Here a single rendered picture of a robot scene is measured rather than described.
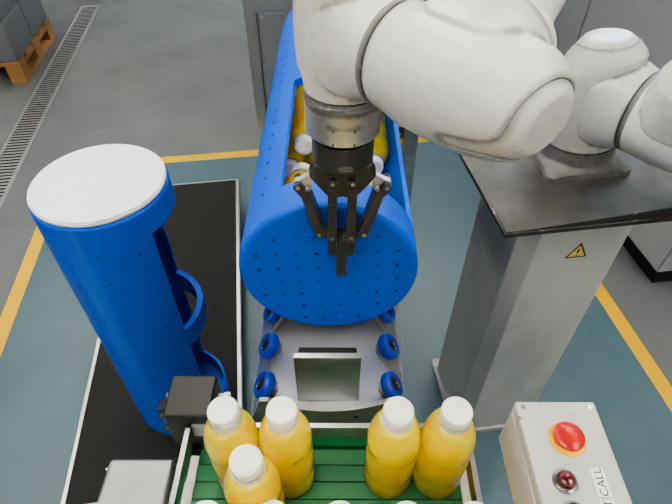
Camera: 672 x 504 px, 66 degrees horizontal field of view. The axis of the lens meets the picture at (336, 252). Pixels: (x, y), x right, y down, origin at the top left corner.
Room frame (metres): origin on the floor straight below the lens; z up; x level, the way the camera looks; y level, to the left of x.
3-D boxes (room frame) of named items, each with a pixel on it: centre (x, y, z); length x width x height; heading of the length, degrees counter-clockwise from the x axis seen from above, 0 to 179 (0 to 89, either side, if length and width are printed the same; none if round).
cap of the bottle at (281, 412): (0.31, 0.07, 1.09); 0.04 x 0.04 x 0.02
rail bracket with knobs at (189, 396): (0.39, 0.21, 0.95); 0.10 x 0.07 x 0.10; 90
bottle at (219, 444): (0.31, 0.14, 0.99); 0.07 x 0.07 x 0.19
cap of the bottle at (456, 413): (0.31, -0.15, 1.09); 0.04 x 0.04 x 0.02
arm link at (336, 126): (0.53, -0.01, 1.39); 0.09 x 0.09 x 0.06
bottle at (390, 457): (0.31, -0.08, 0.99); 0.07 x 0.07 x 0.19
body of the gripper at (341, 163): (0.53, -0.01, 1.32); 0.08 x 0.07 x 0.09; 90
